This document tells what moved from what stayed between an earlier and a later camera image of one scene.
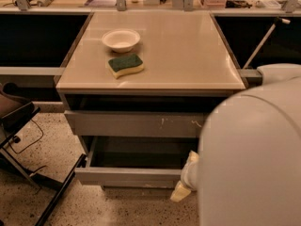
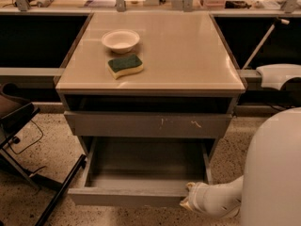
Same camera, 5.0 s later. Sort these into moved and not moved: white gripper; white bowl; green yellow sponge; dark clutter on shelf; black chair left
Moved: white gripper
Not moved: green yellow sponge; white bowl; black chair left; dark clutter on shelf
